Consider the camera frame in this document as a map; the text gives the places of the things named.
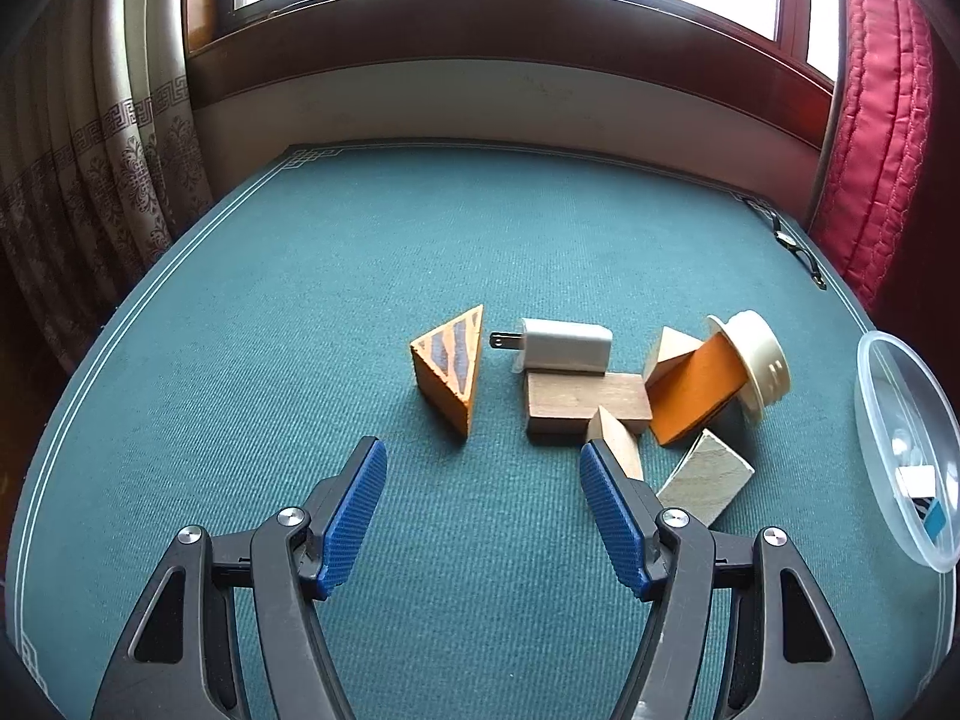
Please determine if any green table mat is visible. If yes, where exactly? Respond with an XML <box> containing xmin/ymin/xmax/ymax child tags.
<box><xmin>0</xmin><ymin>139</ymin><xmax>960</xmax><ymax>720</ymax></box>

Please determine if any brown wooden rectangular block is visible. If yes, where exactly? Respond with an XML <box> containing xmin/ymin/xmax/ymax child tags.
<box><xmin>523</xmin><ymin>371</ymin><xmax>653</xmax><ymax>437</ymax></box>

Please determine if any white black-striped block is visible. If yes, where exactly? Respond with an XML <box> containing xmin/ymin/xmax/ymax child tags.
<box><xmin>896</xmin><ymin>465</ymin><xmax>947</xmax><ymax>541</ymax></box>

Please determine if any cream round plastic cap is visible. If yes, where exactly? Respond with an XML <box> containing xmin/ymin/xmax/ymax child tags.
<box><xmin>705</xmin><ymin>310</ymin><xmax>793</xmax><ymax>425</ymax></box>

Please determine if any orange striped triangular block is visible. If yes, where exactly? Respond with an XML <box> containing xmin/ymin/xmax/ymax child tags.
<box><xmin>409</xmin><ymin>304</ymin><xmax>487</xmax><ymax>439</ymax></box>

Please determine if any beige patterned curtain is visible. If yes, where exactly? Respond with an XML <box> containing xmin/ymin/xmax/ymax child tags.
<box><xmin>0</xmin><ymin>0</ymin><xmax>218</xmax><ymax>376</ymax></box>

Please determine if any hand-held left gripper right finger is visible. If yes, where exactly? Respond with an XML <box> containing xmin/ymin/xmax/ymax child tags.
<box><xmin>579</xmin><ymin>441</ymin><xmax>875</xmax><ymax>720</ymax></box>

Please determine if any white charger plug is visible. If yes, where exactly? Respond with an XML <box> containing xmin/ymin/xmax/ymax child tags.
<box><xmin>489</xmin><ymin>318</ymin><xmax>614</xmax><ymax>376</ymax></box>

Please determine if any brown wooden window frame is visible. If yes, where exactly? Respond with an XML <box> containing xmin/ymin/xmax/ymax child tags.
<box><xmin>184</xmin><ymin>0</ymin><xmax>837</xmax><ymax>110</ymax></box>

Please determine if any pale wooden triangular block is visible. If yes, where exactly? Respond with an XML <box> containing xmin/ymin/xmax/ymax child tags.
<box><xmin>642</xmin><ymin>326</ymin><xmax>710</xmax><ymax>391</ymax></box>
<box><xmin>586</xmin><ymin>405</ymin><xmax>646</xmax><ymax>481</ymax></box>

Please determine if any red quilted curtain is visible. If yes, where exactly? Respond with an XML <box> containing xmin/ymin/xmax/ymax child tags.
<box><xmin>810</xmin><ymin>0</ymin><xmax>938</xmax><ymax>308</ymax></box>

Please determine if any pale rectangular wooden block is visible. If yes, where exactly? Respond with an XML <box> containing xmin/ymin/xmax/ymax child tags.
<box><xmin>656</xmin><ymin>429</ymin><xmax>755</xmax><ymax>530</ymax></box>

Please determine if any orange wooden plank block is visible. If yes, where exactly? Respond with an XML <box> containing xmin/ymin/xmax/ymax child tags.
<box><xmin>646</xmin><ymin>334</ymin><xmax>743</xmax><ymax>449</ymax></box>

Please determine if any clear plastic bowl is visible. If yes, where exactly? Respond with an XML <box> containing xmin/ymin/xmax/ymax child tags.
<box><xmin>855</xmin><ymin>330</ymin><xmax>960</xmax><ymax>575</ymax></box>

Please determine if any black strap wristwatch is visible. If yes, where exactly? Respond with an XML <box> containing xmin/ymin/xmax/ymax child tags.
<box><xmin>739</xmin><ymin>195</ymin><xmax>828</xmax><ymax>292</ymax></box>

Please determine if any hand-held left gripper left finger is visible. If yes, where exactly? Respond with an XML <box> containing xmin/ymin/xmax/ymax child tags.
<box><xmin>90</xmin><ymin>435</ymin><xmax>389</xmax><ymax>720</ymax></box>

